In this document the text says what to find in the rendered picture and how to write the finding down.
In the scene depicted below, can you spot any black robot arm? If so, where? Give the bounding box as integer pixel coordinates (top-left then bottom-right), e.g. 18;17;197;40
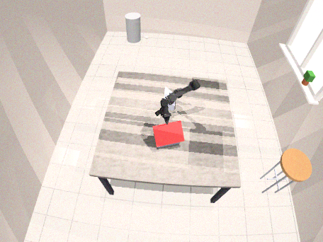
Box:
155;79;200;116

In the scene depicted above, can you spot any red box lid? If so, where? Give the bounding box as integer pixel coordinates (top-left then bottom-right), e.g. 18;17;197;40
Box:
153;121;185;147

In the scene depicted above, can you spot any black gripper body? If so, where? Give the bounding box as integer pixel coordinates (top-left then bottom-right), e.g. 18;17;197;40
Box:
161;106;171;117

